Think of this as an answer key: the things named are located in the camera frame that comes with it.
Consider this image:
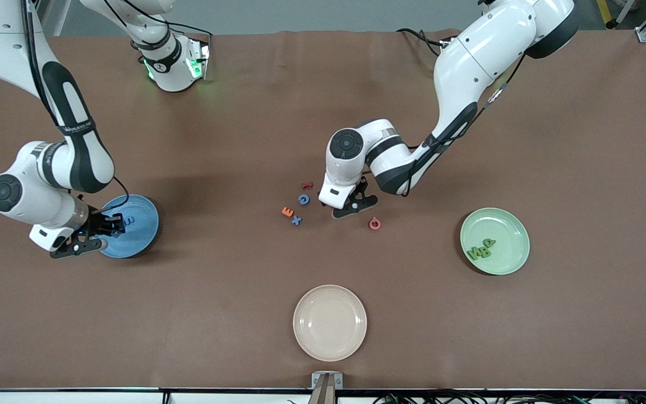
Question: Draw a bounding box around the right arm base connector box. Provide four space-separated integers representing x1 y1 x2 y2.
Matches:
186 38 210 79

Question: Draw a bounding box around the blue plate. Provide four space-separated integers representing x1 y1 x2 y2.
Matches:
99 194 160 259

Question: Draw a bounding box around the brown table cover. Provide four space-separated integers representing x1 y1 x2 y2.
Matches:
0 29 646 391

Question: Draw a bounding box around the cream plate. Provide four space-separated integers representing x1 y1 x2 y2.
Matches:
293 284 367 362

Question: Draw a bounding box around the green plate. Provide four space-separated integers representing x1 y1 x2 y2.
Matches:
460 208 530 276

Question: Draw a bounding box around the chair leg with caster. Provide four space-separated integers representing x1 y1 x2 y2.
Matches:
605 0 638 30

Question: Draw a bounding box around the left arm base cable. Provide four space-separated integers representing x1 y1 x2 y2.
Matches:
396 27 444 48

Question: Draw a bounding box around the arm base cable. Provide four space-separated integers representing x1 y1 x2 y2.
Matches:
396 27 444 48
163 20 214 48

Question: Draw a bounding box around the white table edge rail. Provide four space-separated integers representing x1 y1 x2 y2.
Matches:
0 391 646 404

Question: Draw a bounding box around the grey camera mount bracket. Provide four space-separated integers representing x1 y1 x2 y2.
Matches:
307 371 344 404

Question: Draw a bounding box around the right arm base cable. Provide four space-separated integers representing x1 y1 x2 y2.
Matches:
163 20 214 48

